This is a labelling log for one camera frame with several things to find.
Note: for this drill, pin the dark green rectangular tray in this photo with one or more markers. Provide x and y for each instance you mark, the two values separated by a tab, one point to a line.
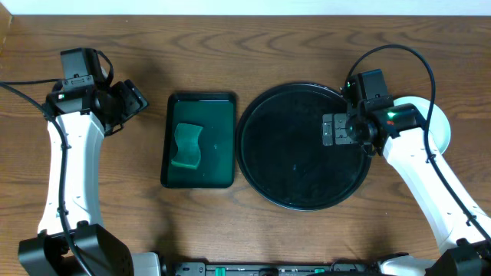
216	113

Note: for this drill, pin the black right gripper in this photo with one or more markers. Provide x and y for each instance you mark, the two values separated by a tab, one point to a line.
341	136

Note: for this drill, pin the round black serving tray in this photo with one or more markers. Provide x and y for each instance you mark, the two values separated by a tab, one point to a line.
281	154

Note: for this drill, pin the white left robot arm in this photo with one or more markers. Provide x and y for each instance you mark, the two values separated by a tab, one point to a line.
71	237

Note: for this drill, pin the pale green back plate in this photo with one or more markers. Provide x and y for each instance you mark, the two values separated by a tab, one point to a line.
439	124

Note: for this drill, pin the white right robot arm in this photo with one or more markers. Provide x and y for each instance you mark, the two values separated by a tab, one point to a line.
403	136

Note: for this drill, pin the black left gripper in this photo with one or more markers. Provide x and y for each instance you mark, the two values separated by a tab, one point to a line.
130	99

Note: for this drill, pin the green scrubbing sponge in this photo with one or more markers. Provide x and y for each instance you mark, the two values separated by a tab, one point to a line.
188	153

